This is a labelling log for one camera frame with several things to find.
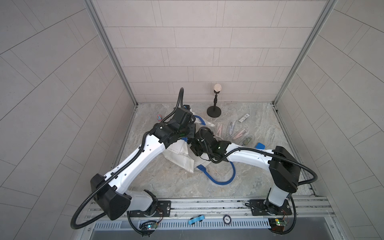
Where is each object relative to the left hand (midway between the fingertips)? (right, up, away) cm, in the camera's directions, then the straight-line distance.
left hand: (196, 127), depth 75 cm
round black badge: (+15, -43, -6) cm, 45 cm away
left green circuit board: (-21, -43, -10) cm, 49 cm away
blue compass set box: (+41, -14, +19) cm, 47 cm away
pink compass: (+28, -7, +24) cm, 37 cm away
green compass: (+32, -10, +19) cm, 39 cm away
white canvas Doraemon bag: (+2, +3, -1) cm, 3 cm away
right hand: (-7, -9, +5) cm, 13 cm away
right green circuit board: (+38, -44, -7) cm, 59 cm away
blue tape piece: (-2, -42, -8) cm, 43 cm away
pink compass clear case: (+16, -5, +24) cm, 29 cm away
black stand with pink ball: (+13, +9, +35) cm, 39 cm away
